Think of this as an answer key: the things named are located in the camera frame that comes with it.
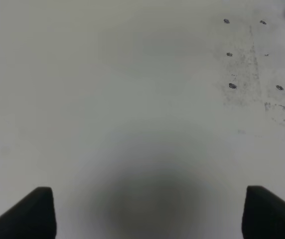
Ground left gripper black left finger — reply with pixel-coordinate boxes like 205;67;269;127
0;187;57;239

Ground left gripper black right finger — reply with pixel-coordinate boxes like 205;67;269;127
241;186;285;239

